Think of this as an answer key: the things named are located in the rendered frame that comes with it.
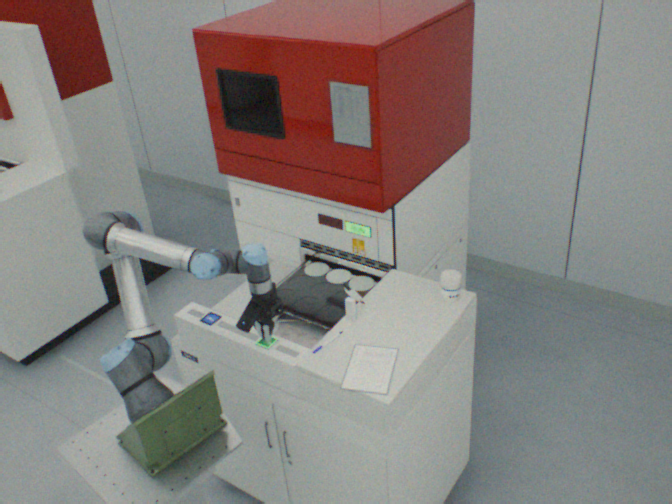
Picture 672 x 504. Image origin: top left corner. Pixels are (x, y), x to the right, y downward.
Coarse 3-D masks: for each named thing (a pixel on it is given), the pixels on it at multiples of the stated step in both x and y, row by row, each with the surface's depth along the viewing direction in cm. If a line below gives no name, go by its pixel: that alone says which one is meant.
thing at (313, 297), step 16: (304, 272) 260; (352, 272) 257; (288, 288) 251; (304, 288) 250; (320, 288) 250; (336, 288) 249; (288, 304) 242; (304, 304) 242; (320, 304) 241; (336, 304) 240; (320, 320) 232; (336, 320) 232
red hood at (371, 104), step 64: (320, 0) 265; (384, 0) 255; (448, 0) 246; (256, 64) 229; (320, 64) 213; (384, 64) 204; (448, 64) 243; (256, 128) 245; (320, 128) 226; (384, 128) 214; (448, 128) 257; (320, 192) 241; (384, 192) 225
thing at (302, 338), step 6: (282, 324) 235; (276, 330) 233; (282, 330) 232; (288, 330) 232; (294, 330) 232; (282, 336) 229; (288, 336) 229; (294, 336) 229; (300, 336) 229; (306, 336) 228; (312, 336) 228; (300, 342) 226; (306, 342) 226; (312, 342) 225
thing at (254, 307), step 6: (252, 300) 205; (258, 300) 204; (246, 306) 204; (252, 306) 203; (258, 306) 203; (246, 312) 203; (252, 312) 202; (258, 312) 203; (240, 318) 203; (246, 318) 202; (252, 318) 201; (240, 324) 202; (246, 324) 201; (252, 324) 202; (246, 330) 201
